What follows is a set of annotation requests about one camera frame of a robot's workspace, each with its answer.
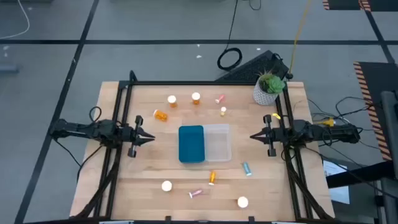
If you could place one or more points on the blue plastic bin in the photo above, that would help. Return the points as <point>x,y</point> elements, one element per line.
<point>191,144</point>

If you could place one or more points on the potted succulent in patterned pot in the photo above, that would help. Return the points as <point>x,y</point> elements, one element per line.
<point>264,95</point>

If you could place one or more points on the black metal beam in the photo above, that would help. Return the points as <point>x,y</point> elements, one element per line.
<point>357,175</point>

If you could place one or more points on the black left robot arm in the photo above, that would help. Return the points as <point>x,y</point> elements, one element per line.
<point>77,128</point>

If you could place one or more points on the long pink pill bottle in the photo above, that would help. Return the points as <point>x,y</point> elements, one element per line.
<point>196,193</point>

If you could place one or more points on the white paper sheet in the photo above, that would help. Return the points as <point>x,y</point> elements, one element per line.
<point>337,194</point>

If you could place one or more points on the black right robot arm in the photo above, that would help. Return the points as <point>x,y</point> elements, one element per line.
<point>339,132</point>

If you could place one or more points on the small yellow pill bottle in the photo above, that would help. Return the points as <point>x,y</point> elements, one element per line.
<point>223,109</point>

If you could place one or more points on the small pink pill bottle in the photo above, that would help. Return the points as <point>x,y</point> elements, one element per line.
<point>219,99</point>

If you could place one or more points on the black hazard-striped floor mat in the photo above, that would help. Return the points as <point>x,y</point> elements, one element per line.
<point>342,3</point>
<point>379,77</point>

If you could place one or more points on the black aluminium table frame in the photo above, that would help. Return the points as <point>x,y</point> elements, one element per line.
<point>186,83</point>

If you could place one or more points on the wide orange pill bottle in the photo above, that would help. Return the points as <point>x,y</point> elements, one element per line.
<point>161,116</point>
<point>166,186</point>
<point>172,99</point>
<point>242,202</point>
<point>196,96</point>

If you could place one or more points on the slim orange pill bottle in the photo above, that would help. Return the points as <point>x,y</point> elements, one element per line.
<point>212,177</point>

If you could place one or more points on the clear plastic bin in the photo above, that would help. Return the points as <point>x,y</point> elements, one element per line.
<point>217,143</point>

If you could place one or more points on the black table edge bracket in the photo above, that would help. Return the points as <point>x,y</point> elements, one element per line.
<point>168,218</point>
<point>251,218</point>

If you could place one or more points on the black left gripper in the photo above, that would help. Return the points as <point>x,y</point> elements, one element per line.
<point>129,135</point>

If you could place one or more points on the grey metal post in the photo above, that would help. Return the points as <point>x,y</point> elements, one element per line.
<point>390,140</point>

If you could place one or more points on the black perforated computer case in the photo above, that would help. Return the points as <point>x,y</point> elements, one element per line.
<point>248,70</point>

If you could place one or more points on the teal pill bottle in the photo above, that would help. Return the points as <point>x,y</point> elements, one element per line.
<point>247,169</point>

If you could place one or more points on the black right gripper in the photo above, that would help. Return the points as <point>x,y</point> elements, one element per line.
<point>278,135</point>

